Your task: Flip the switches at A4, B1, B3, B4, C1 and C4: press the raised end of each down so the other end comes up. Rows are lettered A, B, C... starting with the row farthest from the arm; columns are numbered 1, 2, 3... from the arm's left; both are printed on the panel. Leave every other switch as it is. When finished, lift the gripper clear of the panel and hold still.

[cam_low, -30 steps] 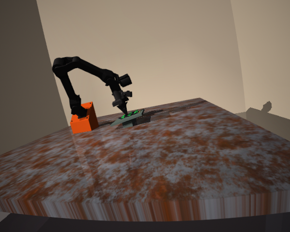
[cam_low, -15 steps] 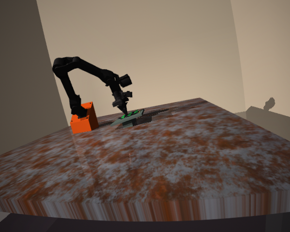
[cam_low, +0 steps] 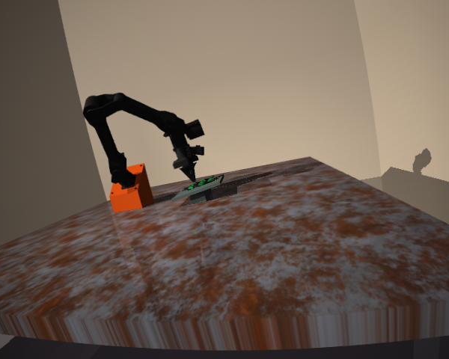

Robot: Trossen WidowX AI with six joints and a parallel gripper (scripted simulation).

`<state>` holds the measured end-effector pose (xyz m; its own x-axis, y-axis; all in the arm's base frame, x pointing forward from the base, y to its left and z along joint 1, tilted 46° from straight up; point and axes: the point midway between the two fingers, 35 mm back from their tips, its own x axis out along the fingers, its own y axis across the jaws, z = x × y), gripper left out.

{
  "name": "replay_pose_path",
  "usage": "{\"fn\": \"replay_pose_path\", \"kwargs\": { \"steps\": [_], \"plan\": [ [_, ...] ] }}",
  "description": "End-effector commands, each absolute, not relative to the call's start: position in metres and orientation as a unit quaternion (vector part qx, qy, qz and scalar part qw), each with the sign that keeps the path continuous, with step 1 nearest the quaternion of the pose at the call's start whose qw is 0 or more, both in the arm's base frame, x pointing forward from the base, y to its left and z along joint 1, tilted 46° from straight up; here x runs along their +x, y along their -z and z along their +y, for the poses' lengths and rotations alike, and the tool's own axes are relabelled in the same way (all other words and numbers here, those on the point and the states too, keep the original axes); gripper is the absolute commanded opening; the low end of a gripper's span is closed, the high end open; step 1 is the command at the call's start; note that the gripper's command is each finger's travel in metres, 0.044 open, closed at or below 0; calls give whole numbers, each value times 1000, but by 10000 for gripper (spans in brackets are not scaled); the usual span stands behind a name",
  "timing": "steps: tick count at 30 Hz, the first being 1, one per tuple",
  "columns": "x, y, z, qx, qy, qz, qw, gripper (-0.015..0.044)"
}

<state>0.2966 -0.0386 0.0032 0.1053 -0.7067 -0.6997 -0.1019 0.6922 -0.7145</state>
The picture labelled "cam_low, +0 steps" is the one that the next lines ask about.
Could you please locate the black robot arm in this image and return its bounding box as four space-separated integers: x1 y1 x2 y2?
83 93 204 190

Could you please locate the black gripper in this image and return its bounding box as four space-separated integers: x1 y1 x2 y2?
172 141 199 182

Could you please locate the grey switch panel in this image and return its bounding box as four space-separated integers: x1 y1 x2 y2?
171 174 224 204

